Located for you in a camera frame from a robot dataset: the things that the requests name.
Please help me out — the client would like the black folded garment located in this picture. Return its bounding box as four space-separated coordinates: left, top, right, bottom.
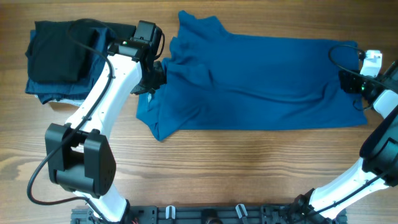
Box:
25 21 136 84

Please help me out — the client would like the blue polo shirt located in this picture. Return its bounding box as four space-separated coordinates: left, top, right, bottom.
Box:
136 11 367 141

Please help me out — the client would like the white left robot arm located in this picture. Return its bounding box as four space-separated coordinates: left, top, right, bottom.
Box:
45 40 165 223

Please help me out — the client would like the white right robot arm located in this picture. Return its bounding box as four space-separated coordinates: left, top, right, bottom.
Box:
288 61 397 223

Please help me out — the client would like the navy folded garment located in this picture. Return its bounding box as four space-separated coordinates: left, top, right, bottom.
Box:
25 27 121 105

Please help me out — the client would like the white folded garment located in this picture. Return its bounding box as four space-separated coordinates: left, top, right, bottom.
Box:
39 99 84 107

